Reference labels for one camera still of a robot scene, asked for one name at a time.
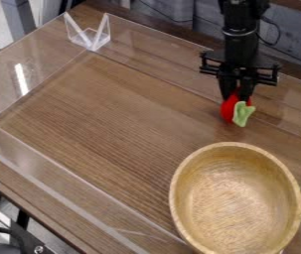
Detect black metal table clamp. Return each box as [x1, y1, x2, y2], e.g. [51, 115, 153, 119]
[9, 221, 58, 254]

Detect clear acrylic corner bracket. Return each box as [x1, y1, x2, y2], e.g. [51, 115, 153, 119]
[64, 12, 111, 52]

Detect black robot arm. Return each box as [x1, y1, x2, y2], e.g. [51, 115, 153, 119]
[199, 0, 281, 101]

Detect wooden bowl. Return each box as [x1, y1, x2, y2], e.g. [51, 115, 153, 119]
[169, 142, 301, 254]

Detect clear acrylic tray walls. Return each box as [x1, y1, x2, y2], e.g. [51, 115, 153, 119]
[0, 7, 301, 254]

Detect red plush strawberry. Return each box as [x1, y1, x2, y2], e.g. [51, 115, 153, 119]
[221, 89, 256, 127]

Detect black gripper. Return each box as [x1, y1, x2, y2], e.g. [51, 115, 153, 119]
[199, 50, 281, 101]

